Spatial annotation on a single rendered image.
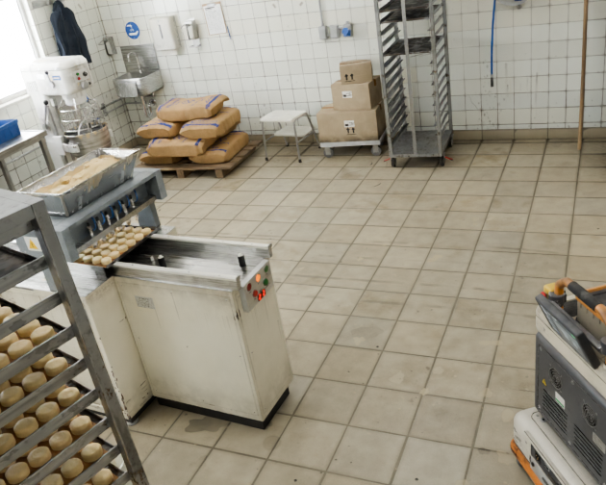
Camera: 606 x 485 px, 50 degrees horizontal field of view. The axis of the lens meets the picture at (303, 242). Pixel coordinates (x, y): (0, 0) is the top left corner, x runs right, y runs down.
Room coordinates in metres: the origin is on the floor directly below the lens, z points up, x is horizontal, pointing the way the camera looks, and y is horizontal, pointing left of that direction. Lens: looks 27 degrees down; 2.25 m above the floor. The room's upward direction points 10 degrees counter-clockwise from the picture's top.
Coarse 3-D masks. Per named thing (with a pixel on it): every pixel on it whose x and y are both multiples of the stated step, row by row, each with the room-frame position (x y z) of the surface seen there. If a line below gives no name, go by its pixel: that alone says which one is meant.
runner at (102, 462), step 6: (114, 450) 1.24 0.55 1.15; (102, 456) 1.21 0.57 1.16; (108, 456) 1.22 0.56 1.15; (114, 456) 1.23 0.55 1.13; (96, 462) 1.20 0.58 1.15; (102, 462) 1.21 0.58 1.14; (108, 462) 1.22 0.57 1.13; (90, 468) 1.18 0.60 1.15; (96, 468) 1.19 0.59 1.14; (102, 468) 1.20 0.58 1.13; (84, 474) 1.17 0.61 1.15; (90, 474) 1.18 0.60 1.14; (72, 480) 1.15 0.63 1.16; (78, 480) 1.16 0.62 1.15; (84, 480) 1.17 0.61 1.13
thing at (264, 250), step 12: (156, 240) 3.02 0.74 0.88; (168, 240) 2.98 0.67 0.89; (180, 240) 2.94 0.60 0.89; (192, 240) 2.90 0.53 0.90; (204, 240) 2.88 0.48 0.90; (216, 240) 2.85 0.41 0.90; (216, 252) 2.84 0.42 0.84; (228, 252) 2.80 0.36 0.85; (240, 252) 2.76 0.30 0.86; (252, 252) 2.73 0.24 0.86; (264, 252) 2.70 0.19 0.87
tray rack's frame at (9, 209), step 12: (0, 192) 1.33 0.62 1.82; (12, 192) 1.32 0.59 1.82; (0, 204) 1.26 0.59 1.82; (12, 204) 1.25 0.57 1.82; (24, 204) 1.23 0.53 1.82; (0, 216) 1.19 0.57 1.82; (12, 216) 1.19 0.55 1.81; (24, 216) 1.21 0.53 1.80; (0, 228) 1.17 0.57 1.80; (12, 228) 1.19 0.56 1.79
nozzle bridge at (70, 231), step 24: (144, 168) 3.28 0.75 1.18; (120, 192) 2.98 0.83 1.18; (144, 192) 3.23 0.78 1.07; (72, 216) 2.79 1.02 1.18; (96, 216) 2.92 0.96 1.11; (120, 216) 3.02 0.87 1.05; (144, 216) 3.30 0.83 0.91; (24, 240) 2.76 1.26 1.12; (72, 240) 2.66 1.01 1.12; (96, 240) 2.82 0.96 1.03
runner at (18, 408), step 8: (80, 360) 1.24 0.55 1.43; (72, 368) 1.22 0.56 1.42; (80, 368) 1.23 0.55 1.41; (56, 376) 1.19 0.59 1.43; (64, 376) 1.20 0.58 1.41; (72, 376) 1.22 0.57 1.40; (48, 384) 1.17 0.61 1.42; (56, 384) 1.19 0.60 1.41; (32, 392) 1.15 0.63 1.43; (40, 392) 1.16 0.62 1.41; (48, 392) 1.17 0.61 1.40; (24, 400) 1.13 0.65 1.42; (32, 400) 1.14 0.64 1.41; (8, 408) 1.11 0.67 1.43; (16, 408) 1.12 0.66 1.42; (24, 408) 1.13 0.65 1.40; (0, 416) 1.09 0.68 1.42; (8, 416) 1.10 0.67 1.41; (16, 416) 1.11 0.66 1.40; (0, 424) 1.08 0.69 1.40
